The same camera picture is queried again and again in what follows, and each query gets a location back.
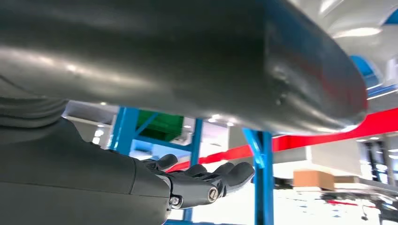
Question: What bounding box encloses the green plastic crate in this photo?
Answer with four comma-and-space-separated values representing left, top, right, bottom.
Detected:
136, 109, 184, 143

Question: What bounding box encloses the blue metal shelf rack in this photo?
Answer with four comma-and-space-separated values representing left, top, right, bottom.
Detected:
107, 106, 275, 225

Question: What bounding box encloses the brown cardboard box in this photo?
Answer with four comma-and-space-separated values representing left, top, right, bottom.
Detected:
293, 169, 336, 191

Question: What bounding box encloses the red barrier band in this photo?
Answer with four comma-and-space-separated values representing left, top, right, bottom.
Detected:
166, 107, 398, 173

